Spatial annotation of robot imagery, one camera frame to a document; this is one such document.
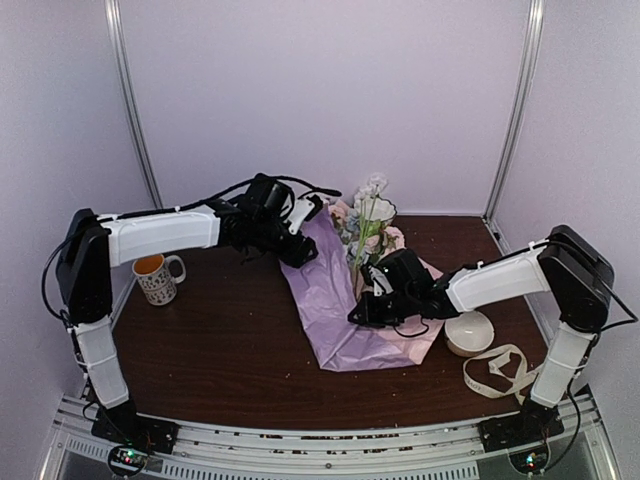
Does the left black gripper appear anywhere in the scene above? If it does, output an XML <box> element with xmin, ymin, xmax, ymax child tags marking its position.
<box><xmin>251</xmin><ymin>215</ymin><xmax>317</xmax><ymax>268</ymax></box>

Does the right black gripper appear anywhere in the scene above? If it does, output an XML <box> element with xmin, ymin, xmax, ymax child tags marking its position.
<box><xmin>349</xmin><ymin>287</ymin><xmax>418</xmax><ymax>328</ymax></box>

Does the blue fake flower stem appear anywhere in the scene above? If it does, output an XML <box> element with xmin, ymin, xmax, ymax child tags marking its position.
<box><xmin>342</xmin><ymin>218</ymin><xmax>382</xmax><ymax>267</ymax></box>

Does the purple pink wrapping paper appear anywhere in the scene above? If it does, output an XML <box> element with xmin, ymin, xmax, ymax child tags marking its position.
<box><xmin>281</xmin><ymin>209</ymin><xmax>444</xmax><ymax>372</ymax></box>

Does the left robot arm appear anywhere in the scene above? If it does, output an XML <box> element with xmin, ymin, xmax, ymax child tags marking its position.
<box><xmin>43</xmin><ymin>173</ymin><xmax>325</xmax><ymax>444</ymax></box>

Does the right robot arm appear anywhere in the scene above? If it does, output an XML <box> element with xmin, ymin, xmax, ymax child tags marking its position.
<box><xmin>348</xmin><ymin>224</ymin><xmax>615</xmax><ymax>442</ymax></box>

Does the scalloped white bowl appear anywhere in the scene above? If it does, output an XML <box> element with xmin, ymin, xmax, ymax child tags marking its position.
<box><xmin>354</xmin><ymin>196</ymin><xmax>397</xmax><ymax>238</ymax></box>

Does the plain white bowl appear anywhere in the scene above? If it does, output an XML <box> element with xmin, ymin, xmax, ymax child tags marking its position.
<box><xmin>444</xmin><ymin>311</ymin><xmax>495</xmax><ymax>358</ymax></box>

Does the patterned mug yellow inside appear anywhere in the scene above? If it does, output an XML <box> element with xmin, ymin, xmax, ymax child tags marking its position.
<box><xmin>132</xmin><ymin>254</ymin><xmax>186</xmax><ymax>307</ymax></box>

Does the beige ribbon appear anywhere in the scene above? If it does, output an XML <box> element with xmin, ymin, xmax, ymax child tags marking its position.
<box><xmin>462</xmin><ymin>344</ymin><xmax>541</xmax><ymax>405</ymax></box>

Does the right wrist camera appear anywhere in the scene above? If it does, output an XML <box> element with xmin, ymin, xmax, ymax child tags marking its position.
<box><xmin>360</xmin><ymin>264</ymin><xmax>393</xmax><ymax>296</ymax></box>

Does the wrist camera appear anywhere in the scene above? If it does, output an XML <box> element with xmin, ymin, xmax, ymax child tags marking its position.
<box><xmin>360</xmin><ymin>264</ymin><xmax>393</xmax><ymax>296</ymax></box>
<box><xmin>286</xmin><ymin>195</ymin><xmax>324</xmax><ymax>235</ymax></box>

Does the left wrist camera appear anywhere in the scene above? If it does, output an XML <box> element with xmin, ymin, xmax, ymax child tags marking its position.
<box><xmin>286</xmin><ymin>195</ymin><xmax>324</xmax><ymax>235</ymax></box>

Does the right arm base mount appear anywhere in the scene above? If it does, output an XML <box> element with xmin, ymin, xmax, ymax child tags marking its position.
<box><xmin>478</xmin><ymin>414</ymin><xmax>565</xmax><ymax>476</ymax></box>

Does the front aluminium rail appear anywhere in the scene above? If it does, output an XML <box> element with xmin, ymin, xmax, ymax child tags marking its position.
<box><xmin>49</xmin><ymin>394</ymin><xmax>611</xmax><ymax>480</ymax></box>

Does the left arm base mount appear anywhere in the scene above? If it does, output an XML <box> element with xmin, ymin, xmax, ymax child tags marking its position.
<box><xmin>91</xmin><ymin>417</ymin><xmax>179</xmax><ymax>478</ymax></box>

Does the left aluminium frame post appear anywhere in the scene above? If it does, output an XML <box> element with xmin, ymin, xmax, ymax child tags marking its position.
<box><xmin>104</xmin><ymin>0</ymin><xmax>163</xmax><ymax>208</ymax></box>

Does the aluminium frame post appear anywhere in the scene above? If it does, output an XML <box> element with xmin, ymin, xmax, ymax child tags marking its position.
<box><xmin>483</xmin><ymin>0</ymin><xmax>546</xmax><ymax>224</ymax></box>
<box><xmin>104</xmin><ymin>0</ymin><xmax>163</xmax><ymax>208</ymax></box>

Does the right aluminium frame post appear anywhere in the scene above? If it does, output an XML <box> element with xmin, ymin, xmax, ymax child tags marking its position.
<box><xmin>483</xmin><ymin>0</ymin><xmax>546</xmax><ymax>224</ymax></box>

